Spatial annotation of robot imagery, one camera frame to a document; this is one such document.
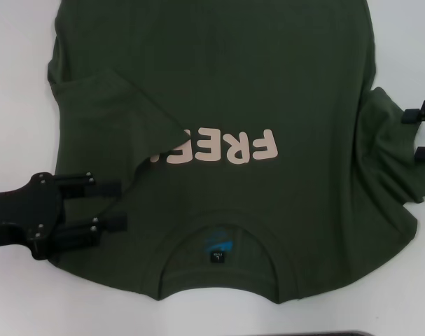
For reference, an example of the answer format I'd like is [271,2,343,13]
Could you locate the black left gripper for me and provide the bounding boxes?
[0,171,130,261]

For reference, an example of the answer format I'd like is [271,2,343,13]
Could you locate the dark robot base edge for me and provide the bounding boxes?
[295,330,425,336]

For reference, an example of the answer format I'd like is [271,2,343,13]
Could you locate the dark green FREE t-shirt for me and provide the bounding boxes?
[46,0,425,314]

